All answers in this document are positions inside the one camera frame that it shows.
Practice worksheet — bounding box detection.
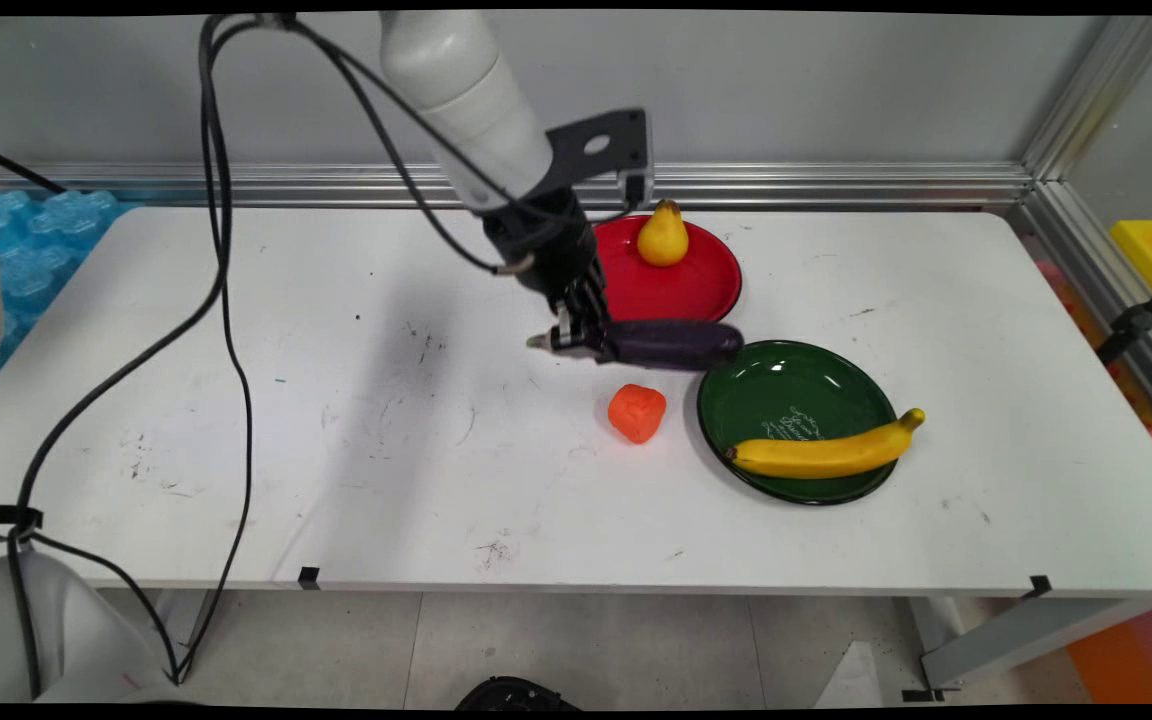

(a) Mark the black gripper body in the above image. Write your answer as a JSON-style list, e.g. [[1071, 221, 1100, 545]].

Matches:
[[482, 188, 605, 313]]

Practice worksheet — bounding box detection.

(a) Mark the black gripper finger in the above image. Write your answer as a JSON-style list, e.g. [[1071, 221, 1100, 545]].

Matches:
[[579, 280, 611, 351], [548, 298, 582, 355]]

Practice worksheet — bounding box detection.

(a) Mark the purple toy eggplant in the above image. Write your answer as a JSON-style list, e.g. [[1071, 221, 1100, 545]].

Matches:
[[526, 318, 745, 372]]

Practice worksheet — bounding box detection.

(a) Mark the red plate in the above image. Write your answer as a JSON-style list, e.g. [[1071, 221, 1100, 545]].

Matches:
[[591, 214, 743, 325]]

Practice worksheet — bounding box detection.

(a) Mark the yellow toy pear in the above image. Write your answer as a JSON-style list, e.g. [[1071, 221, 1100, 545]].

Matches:
[[636, 199, 690, 268]]

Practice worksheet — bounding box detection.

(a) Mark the orange toy pepper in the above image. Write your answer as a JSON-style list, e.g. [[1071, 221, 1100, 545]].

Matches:
[[607, 384, 667, 444]]

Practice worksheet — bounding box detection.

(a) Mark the green plate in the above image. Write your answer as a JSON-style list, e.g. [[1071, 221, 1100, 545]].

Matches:
[[696, 340, 900, 506]]

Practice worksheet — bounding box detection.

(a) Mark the yellow toy banana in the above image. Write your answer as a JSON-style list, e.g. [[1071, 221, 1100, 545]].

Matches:
[[726, 408, 927, 479]]

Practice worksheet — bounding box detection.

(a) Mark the black round object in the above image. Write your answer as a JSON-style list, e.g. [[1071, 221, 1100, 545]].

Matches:
[[454, 676, 582, 711]]

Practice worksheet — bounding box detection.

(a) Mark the white table leg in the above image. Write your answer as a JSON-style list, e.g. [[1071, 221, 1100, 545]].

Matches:
[[919, 597, 1142, 691]]

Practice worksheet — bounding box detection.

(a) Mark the orange box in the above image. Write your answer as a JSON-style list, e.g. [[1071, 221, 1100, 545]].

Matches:
[[1066, 600, 1152, 705]]

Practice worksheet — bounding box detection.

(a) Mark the horizontal aluminium frame rail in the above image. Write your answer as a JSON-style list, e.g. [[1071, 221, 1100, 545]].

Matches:
[[0, 162, 1035, 210]]

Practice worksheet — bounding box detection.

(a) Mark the thick black cable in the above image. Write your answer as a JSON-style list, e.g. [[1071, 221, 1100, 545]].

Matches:
[[4, 12, 637, 701]]

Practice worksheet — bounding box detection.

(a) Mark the slanted aluminium frame rail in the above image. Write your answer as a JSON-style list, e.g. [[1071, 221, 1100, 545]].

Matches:
[[1021, 180, 1152, 446]]

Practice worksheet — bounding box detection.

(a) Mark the thin black background cable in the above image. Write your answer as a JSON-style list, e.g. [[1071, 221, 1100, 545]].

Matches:
[[0, 138, 67, 195]]

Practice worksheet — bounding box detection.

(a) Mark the upright aluminium frame post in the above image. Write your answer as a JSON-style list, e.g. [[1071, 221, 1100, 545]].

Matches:
[[1021, 15, 1152, 183]]

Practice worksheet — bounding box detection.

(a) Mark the black cable strap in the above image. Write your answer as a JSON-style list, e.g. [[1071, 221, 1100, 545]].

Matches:
[[0, 505, 45, 546]]

